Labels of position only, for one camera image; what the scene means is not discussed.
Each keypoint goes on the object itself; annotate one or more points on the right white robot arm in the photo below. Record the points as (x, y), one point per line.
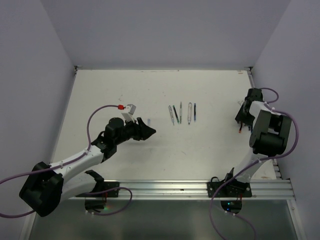
(269, 134)

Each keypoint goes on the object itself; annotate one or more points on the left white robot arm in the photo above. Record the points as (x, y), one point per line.
(49, 185)

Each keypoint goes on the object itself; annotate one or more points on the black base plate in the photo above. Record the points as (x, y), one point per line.
(105, 189)
(235, 189)

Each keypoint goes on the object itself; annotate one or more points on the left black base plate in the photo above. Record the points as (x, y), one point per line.
(105, 189)

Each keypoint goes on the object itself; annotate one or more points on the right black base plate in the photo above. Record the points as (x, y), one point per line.
(235, 189)

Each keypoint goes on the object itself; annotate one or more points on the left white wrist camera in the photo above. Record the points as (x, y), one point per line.
(128, 113)

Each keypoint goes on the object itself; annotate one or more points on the green barrel pen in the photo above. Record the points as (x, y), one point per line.
(176, 114)

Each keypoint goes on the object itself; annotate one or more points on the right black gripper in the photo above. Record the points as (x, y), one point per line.
(240, 117)

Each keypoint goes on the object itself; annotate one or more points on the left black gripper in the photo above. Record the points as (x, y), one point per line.
(144, 130)

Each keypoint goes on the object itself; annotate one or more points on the aluminium front rail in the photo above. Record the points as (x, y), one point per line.
(175, 189)

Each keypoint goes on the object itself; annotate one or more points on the clear slim pen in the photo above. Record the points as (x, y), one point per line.
(171, 114)

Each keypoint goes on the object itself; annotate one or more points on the clear grey pen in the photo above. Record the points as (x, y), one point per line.
(180, 112)

